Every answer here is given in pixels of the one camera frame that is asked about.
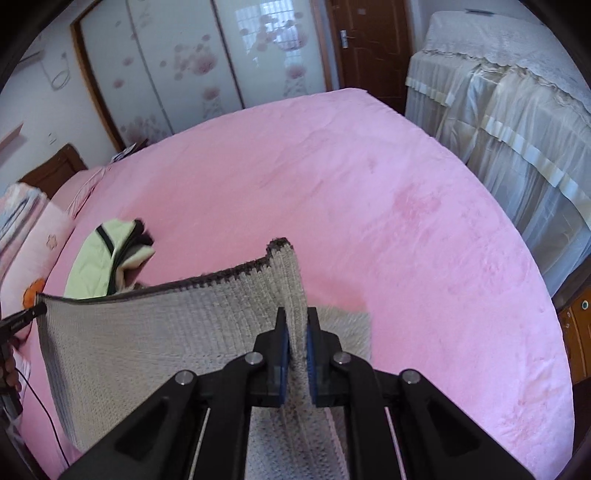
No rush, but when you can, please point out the grey knit cardigan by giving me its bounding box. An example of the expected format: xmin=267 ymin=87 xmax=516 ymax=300
xmin=38 ymin=239 xmax=348 ymax=479

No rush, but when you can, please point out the person left hand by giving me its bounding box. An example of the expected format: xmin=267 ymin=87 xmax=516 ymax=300
xmin=1 ymin=337 xmax=22 ymax=393

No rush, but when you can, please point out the pink cartoon pillow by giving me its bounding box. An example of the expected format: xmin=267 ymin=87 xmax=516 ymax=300
xmin=1 ymin=202 xmax=74 ymax=317

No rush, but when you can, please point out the green black folded garment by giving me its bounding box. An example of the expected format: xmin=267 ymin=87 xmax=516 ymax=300
xmin=64 ymin=219 xmax=154 ymax=299

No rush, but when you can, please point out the folded floral quilt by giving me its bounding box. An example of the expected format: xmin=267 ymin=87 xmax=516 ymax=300
xmin=1 ymin=183 xmax=48 ymax=262

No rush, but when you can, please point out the brown wooden headboard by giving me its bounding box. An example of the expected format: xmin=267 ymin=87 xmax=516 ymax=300
xmin=18 ymin=143 xmax=88 ymax=199

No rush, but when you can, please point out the brown wooden drawer cabinet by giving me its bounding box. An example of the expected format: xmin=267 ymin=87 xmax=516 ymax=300
xmin=559 ymin=286 xmax=591 ymax=384

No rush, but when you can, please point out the pink bed sheet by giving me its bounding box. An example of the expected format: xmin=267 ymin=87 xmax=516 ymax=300
xmin=46 ymin=89 xmax=575 ymax=479

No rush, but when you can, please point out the floral glass sliding wardrobe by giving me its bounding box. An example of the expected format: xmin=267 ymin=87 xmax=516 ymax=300
xmin=71 ymin=0 xmax=332 ymax=150

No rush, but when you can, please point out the white lace covered furniture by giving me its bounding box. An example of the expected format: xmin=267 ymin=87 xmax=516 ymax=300
xmin=405 ymin=11 xmax=590 ymax=292

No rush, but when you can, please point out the brown wooden door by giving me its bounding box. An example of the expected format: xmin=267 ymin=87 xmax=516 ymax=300
xmin=325 ymin=0 xmax=412 ymax=114

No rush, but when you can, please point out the black cable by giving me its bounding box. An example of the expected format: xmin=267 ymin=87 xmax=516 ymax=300
xmin=15 ymin=357 xmax=73 ymax=469

